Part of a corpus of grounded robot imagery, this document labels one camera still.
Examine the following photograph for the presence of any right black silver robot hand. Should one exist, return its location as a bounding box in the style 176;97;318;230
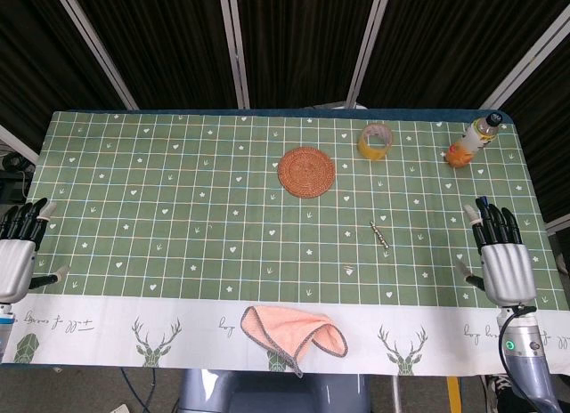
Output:
454;197;538;307

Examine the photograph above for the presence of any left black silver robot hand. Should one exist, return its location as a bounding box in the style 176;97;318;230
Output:
0;198;71;304

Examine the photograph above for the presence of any black and white shoe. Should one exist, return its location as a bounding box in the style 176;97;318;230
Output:
484;374;514;413

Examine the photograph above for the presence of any small orange toy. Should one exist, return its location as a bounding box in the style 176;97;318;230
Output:
446;143;476;169

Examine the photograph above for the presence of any plastic bottle with black cap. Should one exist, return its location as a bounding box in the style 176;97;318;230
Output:
458;112;503;154

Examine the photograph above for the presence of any silver table leg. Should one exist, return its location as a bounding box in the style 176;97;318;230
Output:
390;375;404;413

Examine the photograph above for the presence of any green grid deer tablecloth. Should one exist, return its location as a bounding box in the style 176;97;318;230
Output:
0;109;570;377

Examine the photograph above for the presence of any yellow clear tape roll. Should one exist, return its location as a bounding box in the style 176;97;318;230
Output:
358;123;395;163

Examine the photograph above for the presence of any round woven brown coaster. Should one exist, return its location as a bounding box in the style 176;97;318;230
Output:
277;147;337;198

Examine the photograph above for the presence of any pink cloth with grey edge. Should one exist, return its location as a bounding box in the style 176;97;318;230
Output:
240;304;349;379

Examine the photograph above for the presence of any white object behind table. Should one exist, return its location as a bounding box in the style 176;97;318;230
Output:
306;101;369;111

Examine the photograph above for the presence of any grey robot torso base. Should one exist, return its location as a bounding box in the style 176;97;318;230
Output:
177;368;371;413

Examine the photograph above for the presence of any white partition frame post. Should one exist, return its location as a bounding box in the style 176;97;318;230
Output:
216;0;251;109
479;0;570;111
544;215;570;235
50;0;138;111
0;125;40;166
344;0;394;109

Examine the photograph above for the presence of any black equipment with cable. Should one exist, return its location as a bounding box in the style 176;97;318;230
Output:
0;149;37;206

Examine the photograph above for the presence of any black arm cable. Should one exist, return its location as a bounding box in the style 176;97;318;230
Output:
497;304;538;413

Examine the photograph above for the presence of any yellow floor post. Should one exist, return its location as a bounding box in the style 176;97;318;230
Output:
446;376;465;413

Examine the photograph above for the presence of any blue floor cable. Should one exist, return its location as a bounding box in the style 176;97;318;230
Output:
118;368;153;413

